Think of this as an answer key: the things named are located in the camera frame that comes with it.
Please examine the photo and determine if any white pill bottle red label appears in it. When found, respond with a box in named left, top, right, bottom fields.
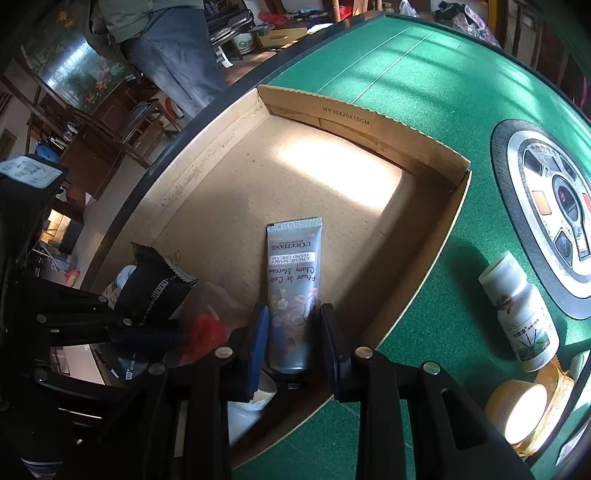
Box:
left=228, top=371, right=277, bottom=446

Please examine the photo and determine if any round table centre control panel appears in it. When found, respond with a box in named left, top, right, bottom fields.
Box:
left=490, top=119, right=590, bottom=320

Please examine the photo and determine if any grey hand cream tube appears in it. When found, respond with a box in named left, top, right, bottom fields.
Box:
left=266, top=217, right=322, bottom=375

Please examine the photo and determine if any black snack bag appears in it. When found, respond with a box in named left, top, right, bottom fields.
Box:
left=114, top=243, right=197, bottom=381

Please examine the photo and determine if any red nine candle package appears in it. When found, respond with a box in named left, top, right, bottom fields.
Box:
left=179, top=282, right=247, bottom=366

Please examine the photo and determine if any person in green jacket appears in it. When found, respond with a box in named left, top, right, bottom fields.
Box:
left=73, top=1, right=226, bottom=117

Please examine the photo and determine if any brown cardboard box tray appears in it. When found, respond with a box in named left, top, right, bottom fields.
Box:
left=80, top=84, right=473, bottom=469

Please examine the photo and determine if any black table rim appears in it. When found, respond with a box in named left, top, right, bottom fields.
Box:
left=80, top=11, right=385, bottom=291

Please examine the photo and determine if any wooden chair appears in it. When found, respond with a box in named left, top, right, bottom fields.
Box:
left=0, top=68, right=187, bottom=172

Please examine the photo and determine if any white bottle green leaf label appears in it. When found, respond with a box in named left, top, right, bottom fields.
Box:
left=478, top=251, right=559, bottom=372

